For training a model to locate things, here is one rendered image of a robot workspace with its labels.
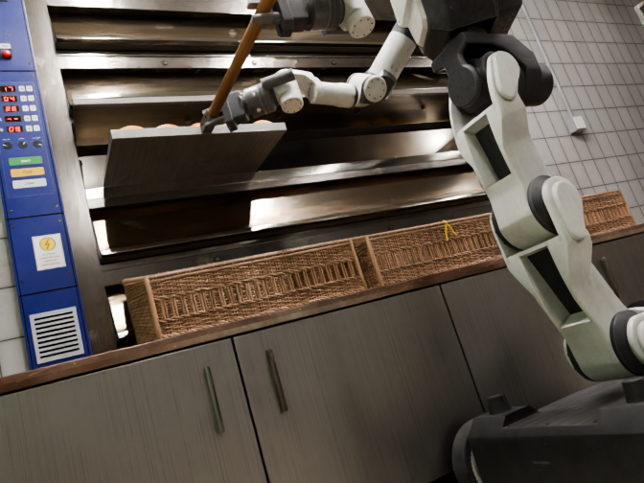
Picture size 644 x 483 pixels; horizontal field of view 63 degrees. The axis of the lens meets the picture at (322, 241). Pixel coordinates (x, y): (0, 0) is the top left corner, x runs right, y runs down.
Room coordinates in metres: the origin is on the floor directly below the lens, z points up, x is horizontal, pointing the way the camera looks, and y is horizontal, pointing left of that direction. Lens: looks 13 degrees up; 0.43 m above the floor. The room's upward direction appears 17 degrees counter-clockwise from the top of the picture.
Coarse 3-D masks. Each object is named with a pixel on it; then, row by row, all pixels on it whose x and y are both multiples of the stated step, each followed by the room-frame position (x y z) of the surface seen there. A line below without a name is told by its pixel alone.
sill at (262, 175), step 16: (368, 160) 2.09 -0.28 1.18; (384, 160) 2.13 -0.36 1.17; (400, 160) 2.17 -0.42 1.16; (416, 160) 2.21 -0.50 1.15; (432, 160) 2.25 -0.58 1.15; (208, 176) 1.76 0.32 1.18; (224, 176) 1.79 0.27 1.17; (240, 176) 1.82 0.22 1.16; (256, 176) 1.85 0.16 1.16; (272, 176) 1.88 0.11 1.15; (288, 176) 1.91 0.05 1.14; (96, 192) 1.58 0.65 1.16; (112, 192) 1.61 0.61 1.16; (128, 192) 1.63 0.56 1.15; (144, 192) 1.65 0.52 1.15; (160, 192) 1.68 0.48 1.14
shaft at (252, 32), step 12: (264, 0) 0.99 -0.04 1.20; (264, 12) 1.02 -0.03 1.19; (252, 24) 1.06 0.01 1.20; (252, 36) 1.09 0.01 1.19; (240, 48) 1.14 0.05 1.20; (240, 60) 1.17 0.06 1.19; (228, 72) 1.22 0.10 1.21; (228, 84) 1.26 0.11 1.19; (216, 96) 1.32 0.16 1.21; (216, 108) 1.36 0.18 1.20
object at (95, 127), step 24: (192, 96) 1.62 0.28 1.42; (408, 96) 2.07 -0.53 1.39; (432, 96) 2.14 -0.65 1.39; (96, 120) 1.53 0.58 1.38; (120, 120) 1.57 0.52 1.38; (144, 120) 1.62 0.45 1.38; (168, 120) 1.66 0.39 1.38; (192, 120) 1.71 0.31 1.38; (264, 120) 1.86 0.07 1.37; (288, 120) 1.92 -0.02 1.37; (312, 120) 1.98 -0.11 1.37; (336, 120) 2.04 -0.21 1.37; (360, 120) 2.11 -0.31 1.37; (384, 120) 2.18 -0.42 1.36; (408, 120) 2.25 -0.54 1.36; (432, 120) 2.33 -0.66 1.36; (96, 144) 1.64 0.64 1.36
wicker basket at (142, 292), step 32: (256, 256) 1.28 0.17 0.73; (288, 256) 1.32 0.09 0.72; (320, 256) 1.58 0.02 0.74; (352, 256) 1.40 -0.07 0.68; (128, 288) 1.47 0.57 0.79; (160, 288) 1.17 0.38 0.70; (192, 288) 1.20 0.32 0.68; (224, 288) 1.68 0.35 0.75; (256, 288) 1.27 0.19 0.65; (288, 288) 1.76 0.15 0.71; (320, 288) 1.35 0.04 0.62; (352, 288) 1.39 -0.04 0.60; (160, 320) 1.16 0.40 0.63; (192, 320) 1.19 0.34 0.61; (224, 320) 1.23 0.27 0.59
